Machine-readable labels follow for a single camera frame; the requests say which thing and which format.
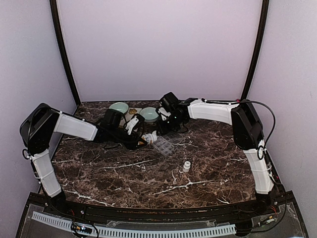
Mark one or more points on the left teal ceramic bowl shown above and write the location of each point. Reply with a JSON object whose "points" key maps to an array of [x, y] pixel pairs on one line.
{"points": [[120, 106]]}

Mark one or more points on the white slotted cable duct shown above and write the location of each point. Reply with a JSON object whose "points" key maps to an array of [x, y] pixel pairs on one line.
{"points": [[120, 229]]}

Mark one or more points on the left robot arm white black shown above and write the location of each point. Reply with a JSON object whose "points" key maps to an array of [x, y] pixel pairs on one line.
{"points": [[36, 132]]}

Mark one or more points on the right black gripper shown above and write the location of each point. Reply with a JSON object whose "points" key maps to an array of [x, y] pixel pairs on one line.
{"points": [[164, 130]]}

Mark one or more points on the large orange label pill bottle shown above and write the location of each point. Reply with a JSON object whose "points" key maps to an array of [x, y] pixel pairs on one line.
{"points": [[148, 138]]}

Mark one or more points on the right black frame post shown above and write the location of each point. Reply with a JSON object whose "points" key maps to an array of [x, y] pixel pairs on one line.
{"points": [[257, 49]]}

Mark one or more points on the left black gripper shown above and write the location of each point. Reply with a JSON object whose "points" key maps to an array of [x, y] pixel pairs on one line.
{"points": [[132, 144]]}

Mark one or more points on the teal ceramic bowl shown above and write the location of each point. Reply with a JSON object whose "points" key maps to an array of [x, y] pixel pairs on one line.
{"points": [[120, 106], [149, 114]]}

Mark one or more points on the clear plastic pill organizer box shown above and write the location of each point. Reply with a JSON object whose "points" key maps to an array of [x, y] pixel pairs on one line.
{"points": [[167, 144]]}

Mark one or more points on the black front rail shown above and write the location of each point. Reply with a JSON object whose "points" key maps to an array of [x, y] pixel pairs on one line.
{"points": [[232, 213]]}

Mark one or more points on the black frame post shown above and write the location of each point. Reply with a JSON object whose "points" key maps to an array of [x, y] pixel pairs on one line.
{"points": [[62, 51], [257, 49]]}

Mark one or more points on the square floral ceramic plate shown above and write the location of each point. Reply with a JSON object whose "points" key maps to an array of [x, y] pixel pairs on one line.
{"points": [[128, 116]]}

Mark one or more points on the left black frame post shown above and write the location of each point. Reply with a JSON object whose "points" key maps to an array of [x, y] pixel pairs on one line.
{"points": [[62, 51]]}

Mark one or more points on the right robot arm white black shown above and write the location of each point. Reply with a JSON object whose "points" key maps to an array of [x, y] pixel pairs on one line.
{"points": [[241, 115]]}

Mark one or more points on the right teal ceramic bowl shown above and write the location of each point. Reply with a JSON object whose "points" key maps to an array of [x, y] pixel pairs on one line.
{"points": [[149, 114]]}

